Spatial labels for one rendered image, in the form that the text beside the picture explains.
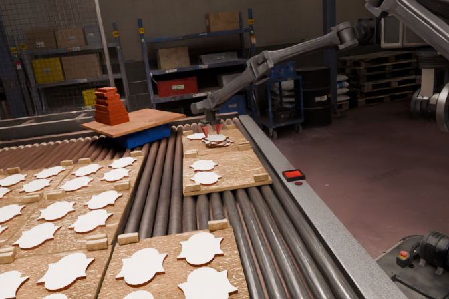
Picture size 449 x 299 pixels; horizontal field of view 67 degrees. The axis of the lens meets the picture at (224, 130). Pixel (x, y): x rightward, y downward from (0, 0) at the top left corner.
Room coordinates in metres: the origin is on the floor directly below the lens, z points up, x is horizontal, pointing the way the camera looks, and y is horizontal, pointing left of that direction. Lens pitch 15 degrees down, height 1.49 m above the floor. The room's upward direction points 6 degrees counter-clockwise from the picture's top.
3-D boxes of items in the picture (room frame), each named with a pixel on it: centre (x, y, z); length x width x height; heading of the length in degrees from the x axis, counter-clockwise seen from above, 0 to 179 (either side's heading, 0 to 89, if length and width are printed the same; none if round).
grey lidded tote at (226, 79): (5.99, -0.24, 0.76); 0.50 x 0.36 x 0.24; 108
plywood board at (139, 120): (2.17, 0.59, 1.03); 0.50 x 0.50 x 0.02; 40
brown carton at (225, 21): (5.98, -0.16, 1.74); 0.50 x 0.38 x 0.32; 102
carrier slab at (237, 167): (1.42, 0.03, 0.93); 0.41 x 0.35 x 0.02; 5
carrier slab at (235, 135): (1.84, 0.07, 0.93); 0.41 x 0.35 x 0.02; 7
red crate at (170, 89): (5.81, 0.73, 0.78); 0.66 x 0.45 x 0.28; 102
